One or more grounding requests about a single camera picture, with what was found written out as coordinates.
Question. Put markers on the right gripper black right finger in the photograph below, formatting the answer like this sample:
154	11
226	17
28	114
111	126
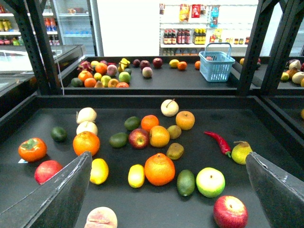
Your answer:
281	195

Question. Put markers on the peach front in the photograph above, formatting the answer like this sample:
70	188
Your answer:
101	217

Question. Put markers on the red chili pepper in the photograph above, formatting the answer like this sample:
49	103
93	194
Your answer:
224	146

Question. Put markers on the brown kiwi upper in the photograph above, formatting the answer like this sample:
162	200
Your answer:
174	131

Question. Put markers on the yellow pear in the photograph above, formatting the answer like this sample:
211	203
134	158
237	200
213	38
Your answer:
240	151

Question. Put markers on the far fruit shelf tray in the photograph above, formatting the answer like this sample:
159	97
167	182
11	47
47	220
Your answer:
164	81

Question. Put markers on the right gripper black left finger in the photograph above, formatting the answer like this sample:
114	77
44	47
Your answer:
54	204

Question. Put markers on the orange apple-shaped fruit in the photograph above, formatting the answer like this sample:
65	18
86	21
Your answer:
185	120

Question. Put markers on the sauce bottles on shelf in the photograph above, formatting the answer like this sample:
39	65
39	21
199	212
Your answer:
196	36

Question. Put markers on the white pear left upper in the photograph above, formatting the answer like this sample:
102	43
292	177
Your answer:
86	114

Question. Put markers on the white pear left lower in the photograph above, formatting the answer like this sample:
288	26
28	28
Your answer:
87	126

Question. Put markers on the red apple front right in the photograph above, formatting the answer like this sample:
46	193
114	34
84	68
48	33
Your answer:
230	212

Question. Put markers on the small orange tangerine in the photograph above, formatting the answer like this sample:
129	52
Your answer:
149	121

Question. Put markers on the yellow-orange persimmon centre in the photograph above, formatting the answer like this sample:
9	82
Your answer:
159	136

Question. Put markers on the green apple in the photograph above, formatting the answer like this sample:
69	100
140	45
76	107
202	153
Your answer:
210	182

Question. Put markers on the green avocado upper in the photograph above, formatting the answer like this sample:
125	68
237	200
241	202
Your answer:
132	123

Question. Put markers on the large orange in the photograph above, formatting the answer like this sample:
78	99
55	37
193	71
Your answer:
86	142
159	169

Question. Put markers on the large orange centre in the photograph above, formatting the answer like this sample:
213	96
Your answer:
159	169

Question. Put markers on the red-yellow apple centre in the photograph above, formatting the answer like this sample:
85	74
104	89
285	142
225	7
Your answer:
139	138

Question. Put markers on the green lime front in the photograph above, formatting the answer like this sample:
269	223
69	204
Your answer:
185	183

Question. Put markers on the large orange left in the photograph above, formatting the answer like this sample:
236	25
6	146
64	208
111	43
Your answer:
86	142

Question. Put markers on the blue basket far shelf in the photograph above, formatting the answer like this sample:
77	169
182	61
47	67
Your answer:
215	66

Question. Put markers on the yellow lemon small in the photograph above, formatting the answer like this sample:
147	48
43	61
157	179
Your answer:
136	176

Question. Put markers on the red apple left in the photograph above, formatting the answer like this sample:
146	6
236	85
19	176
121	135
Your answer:
46	170

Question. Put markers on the orange persimmon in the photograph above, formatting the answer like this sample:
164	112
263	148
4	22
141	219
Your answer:
33	149

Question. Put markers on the black shelf post right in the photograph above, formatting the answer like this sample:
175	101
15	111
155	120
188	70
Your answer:
260	26

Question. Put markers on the black fruit shelf tray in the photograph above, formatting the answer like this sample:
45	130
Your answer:
235	119

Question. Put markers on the black shelf post left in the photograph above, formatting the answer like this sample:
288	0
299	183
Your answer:
29	18

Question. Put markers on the brown kiwi lower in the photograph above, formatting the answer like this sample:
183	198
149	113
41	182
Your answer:
175	151

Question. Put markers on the white asian pear back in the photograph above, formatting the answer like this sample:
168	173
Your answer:
169	107

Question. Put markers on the pile of far fruits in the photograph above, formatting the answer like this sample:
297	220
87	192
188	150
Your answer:
102	74

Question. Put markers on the brown kiwi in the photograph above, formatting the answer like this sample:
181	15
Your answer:
175	151
174	131

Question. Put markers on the black shelf post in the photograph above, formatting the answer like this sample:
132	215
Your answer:
29	18
260	26

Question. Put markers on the green avocado centre-left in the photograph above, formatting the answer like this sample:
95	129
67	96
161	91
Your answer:
118	140

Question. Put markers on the red apple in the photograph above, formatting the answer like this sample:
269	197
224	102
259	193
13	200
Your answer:
230	212
46	170

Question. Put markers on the dark green avocado left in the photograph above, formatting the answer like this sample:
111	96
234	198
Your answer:
58	134

